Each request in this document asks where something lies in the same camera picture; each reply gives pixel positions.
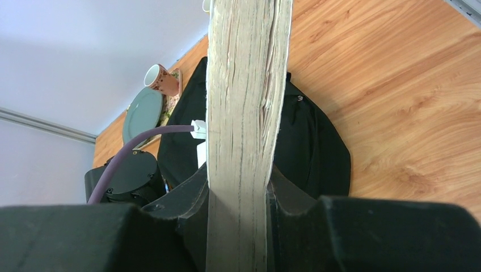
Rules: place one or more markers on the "aluminium frame post left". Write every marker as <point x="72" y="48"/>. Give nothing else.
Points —
<point x="50" y="127"/>

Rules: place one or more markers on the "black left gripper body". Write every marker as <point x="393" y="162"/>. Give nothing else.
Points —
<point x="138" y="181"/>

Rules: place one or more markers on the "brown patterned mug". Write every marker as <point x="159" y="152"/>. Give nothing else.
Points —
<point x="158" y="78"/>

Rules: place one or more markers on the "aluminium frame post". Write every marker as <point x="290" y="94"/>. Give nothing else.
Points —
<point x="50" y="127"/>
<point x="468" y="8"/>

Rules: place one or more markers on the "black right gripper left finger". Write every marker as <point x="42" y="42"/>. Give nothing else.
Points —
<point x="166" y="235"/>

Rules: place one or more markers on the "green paperback book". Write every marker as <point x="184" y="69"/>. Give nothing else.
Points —
<point x="248" y="48"/>

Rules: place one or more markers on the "aluminium frame post right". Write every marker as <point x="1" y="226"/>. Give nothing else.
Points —
<point x="468" y="8"/>

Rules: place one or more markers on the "teal ceramic plate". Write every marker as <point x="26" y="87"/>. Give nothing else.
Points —
<point x="143" y="113"/>

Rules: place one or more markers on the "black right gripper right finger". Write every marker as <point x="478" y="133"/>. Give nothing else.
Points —
<point x="357" y="234"/>

